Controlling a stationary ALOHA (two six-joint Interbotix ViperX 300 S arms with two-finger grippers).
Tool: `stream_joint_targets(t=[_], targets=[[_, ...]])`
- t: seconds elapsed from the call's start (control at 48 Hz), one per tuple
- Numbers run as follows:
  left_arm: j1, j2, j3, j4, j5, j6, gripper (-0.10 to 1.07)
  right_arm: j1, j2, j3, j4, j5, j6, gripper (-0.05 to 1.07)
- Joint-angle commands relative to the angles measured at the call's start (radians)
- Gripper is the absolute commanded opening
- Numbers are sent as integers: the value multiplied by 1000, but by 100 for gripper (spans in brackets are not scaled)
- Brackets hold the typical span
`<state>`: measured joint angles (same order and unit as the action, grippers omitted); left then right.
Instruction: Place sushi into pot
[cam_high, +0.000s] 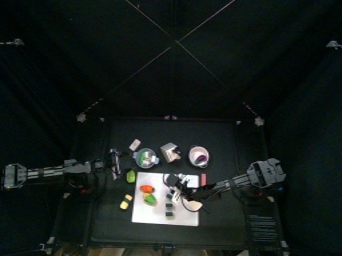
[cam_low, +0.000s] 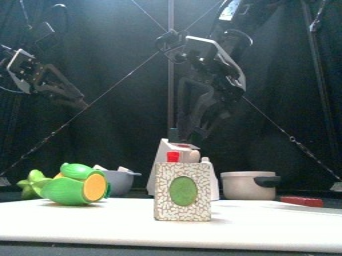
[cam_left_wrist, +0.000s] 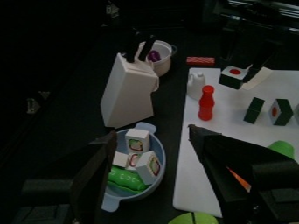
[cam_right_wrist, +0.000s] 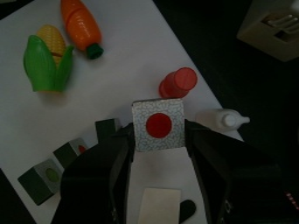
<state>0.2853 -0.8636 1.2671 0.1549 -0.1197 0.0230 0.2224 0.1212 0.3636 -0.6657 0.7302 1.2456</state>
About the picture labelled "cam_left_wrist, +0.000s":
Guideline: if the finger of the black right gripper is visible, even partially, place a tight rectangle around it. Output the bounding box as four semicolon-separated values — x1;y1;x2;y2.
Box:
242;56;272;84

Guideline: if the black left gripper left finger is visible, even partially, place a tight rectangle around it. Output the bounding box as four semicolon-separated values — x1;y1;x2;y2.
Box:
70;129;119;224

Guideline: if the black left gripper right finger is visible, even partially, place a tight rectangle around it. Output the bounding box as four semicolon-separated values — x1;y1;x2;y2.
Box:
189;123;299;224

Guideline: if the sushi roll with red centre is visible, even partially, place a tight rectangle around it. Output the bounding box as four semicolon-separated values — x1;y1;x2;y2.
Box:
218;65;250;90
268;98;296;127

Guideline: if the small white sushi roll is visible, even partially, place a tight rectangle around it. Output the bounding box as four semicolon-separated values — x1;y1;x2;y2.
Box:
126;151;143;171
113;150;130;169

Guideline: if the dark green sushi roll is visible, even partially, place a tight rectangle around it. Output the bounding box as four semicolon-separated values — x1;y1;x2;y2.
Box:
243;96;268;125

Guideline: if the light blue toy pot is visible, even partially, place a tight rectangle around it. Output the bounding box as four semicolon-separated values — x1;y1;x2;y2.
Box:
101;121;169;214

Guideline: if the white toy pot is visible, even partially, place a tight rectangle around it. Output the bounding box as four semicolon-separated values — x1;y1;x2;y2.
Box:
135;39;179;78

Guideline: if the white toy rice block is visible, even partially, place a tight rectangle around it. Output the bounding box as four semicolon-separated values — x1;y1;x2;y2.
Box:
241;66;276;91

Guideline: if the orange toy carrot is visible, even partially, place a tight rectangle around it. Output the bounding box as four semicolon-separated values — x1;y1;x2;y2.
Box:
227;166;253;193

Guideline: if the green toy cucumber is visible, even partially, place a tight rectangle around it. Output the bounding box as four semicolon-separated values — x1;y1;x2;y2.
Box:
107;164;149;193

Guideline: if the white cutting board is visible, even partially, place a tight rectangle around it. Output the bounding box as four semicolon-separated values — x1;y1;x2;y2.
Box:
173;66;299;219

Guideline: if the red checkered block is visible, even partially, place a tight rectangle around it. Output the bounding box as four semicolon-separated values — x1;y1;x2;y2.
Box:
186;56;217;67

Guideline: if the green toy vegetable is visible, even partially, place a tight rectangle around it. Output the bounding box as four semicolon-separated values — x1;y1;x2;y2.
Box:
268;140;297;160

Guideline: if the white toy milk jug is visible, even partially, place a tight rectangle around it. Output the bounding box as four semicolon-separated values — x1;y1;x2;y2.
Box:
186;72;207;101

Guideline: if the red toy bottle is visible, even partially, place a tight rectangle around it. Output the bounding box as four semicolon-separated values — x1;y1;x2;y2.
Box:
198;84;217;122

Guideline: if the light green round toy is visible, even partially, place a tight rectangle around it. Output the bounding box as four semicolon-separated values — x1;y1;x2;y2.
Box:
167;211;221;224

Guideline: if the purple toy food piece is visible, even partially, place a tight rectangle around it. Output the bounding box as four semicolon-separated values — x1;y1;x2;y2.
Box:
147;50;163;63

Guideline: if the white toy milk carton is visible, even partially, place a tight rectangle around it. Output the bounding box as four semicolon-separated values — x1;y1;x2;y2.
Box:
99;52;162;129

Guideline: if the metal frame with gear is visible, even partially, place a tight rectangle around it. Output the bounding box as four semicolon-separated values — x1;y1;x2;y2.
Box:
202;0;299;34

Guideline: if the black knife handle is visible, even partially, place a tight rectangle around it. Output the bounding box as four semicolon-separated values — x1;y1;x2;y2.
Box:
137;34;158;63
123;28;143;64

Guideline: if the small grey bracket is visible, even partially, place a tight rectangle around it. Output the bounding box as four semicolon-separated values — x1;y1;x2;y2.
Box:
25;97;42;115
106;3;121;19

